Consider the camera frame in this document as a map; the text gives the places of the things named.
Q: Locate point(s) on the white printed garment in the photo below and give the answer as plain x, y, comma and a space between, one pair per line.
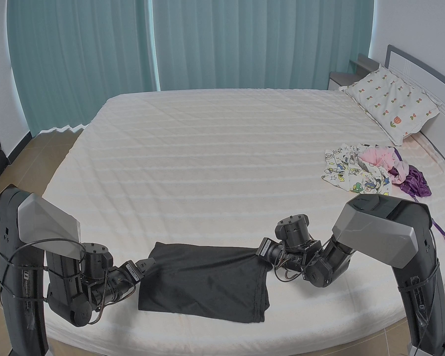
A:
352, 172

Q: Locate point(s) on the white printed pillow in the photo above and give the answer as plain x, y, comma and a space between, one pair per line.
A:
393, 102

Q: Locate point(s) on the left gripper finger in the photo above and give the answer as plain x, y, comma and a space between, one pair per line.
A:
147, 263

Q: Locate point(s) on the pink garment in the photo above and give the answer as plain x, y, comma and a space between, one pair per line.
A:
378, 158

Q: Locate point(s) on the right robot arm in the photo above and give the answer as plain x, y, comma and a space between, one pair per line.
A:
393, 228

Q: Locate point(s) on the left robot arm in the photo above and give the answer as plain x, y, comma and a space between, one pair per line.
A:
29, 273

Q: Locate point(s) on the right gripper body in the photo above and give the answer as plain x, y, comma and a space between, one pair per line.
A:
269, 250

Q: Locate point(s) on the blue-green curtain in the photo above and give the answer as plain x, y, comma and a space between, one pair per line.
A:
81, 50
259, 32

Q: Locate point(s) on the bed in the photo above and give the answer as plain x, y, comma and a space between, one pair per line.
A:
207, 143

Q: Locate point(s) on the grey bedside table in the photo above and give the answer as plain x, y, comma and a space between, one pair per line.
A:
346, 76

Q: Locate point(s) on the purple garment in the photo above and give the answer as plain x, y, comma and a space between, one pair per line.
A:
415, 184

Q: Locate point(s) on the black T-shirt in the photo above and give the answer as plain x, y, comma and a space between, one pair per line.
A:
207, 280

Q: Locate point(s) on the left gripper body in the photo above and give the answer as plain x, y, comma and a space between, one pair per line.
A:
128, 273

